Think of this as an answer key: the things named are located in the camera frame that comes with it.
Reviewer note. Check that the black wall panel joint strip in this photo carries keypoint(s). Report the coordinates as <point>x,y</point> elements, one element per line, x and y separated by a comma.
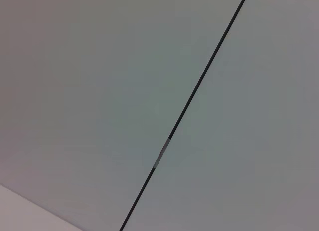
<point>202,76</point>

